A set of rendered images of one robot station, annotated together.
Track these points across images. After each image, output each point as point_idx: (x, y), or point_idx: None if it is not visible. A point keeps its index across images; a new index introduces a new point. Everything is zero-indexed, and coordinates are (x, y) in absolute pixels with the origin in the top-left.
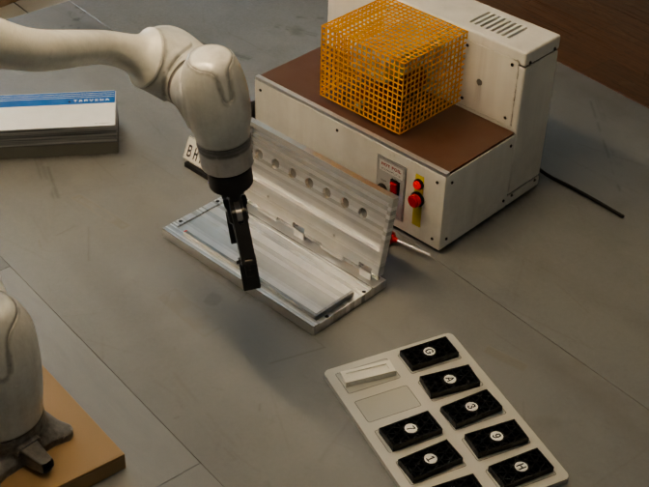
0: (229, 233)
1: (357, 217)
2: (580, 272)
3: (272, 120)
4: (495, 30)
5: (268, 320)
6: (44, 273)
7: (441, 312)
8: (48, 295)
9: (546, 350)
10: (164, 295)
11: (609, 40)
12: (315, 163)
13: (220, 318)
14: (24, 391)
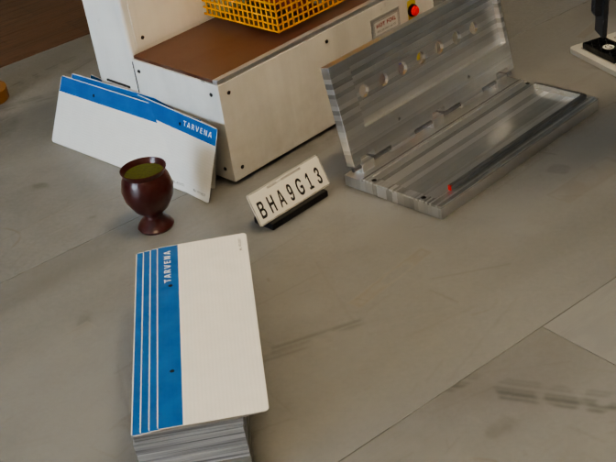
0: (606, 24)
1: (471, 38)
2: None
3: (250, 116)
4: None
5: (583, 134)
6: (550, 292)
7: (533, 58)
8: (595, 280)
9: (570, 16)
10: (563, 199)
11: (23, 25)
12: (417, 30)
13: (591, 159)
14: None
